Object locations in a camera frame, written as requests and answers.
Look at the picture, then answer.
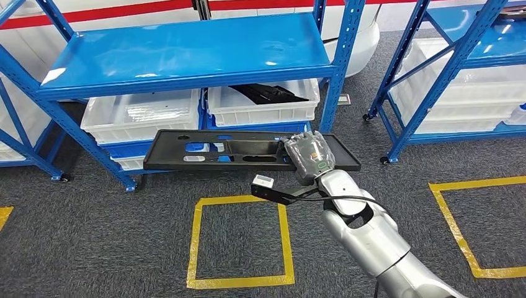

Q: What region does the dark metal column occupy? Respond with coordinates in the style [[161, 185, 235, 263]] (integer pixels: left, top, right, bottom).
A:
[[190, 0, 213, 21]]

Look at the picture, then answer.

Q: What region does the white plastic bin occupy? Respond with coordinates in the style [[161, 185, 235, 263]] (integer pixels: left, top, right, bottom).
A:
[[110, 155, 146, 172], [81, 89, 202, 145], [0, 76, 52, 162], [388, 88, 508, 135], [396, 37, 526, 106], [207, 78, 321, 127]]

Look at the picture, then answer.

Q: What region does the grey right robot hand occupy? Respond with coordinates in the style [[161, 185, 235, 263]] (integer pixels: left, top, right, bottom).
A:
[[281, 130, 336, 187]]

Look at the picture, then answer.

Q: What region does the blue metal shelf rack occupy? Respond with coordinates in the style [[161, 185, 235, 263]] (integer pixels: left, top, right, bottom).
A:
[[0, 74, 71, 183], [362, 0, 526, 166], [0, 0, 367, 194]]

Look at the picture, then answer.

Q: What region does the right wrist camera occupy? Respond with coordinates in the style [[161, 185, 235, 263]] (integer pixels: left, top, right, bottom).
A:
[[251, 174, 321, 207]]

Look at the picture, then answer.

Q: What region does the black plastic panel part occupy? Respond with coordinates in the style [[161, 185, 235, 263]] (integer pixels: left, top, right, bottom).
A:
[[143, 129, 362, 173], [228, 83, 310, 106]]

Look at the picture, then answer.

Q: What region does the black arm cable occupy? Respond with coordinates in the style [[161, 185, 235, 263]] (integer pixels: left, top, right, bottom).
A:
[[287, 193, 381, 207]]

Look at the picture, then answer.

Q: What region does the yellow floor tape square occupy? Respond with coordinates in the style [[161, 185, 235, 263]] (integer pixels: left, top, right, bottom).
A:
[[428, 176, 526, 281], [0, 206, 14, 232]]

